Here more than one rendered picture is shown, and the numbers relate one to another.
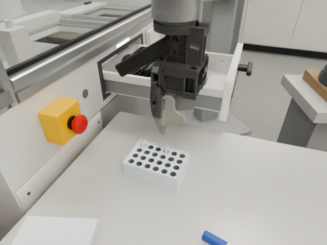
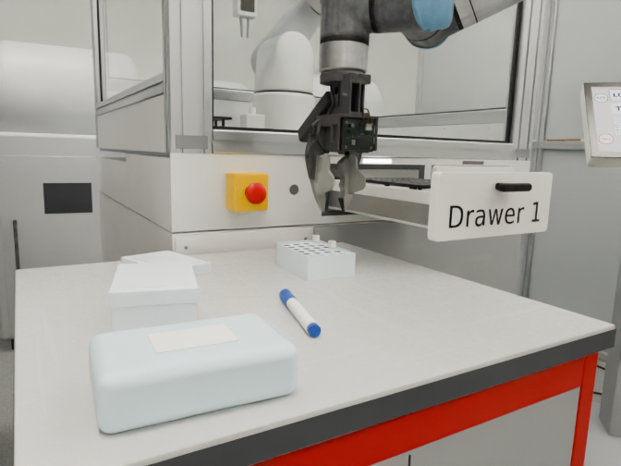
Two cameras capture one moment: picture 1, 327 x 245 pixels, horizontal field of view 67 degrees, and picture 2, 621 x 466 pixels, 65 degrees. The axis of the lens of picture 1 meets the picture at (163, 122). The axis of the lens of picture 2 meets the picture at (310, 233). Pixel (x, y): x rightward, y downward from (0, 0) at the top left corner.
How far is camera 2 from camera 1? 58 cm
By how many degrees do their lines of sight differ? 45
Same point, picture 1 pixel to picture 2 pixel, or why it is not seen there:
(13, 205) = not seen: hidden behind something
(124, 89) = not seen: hidden behind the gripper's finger
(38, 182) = (200, 245)
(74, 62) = (286, 147)
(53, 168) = (223, 246)
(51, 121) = (231, 179)
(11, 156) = (186, 195)
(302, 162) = (529, 312)
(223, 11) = not seen: outside the picture
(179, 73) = (328, 119)
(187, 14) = (336, 60)
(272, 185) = (433, 308)
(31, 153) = (205, 208)
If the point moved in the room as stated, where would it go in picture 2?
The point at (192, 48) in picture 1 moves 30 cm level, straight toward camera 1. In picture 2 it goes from (343, 95) to (151, 67)
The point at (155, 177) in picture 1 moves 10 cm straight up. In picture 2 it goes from (295, 258) to (296, 195)
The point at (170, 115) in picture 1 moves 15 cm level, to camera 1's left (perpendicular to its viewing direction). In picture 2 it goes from (323, 178) to (257, 173)
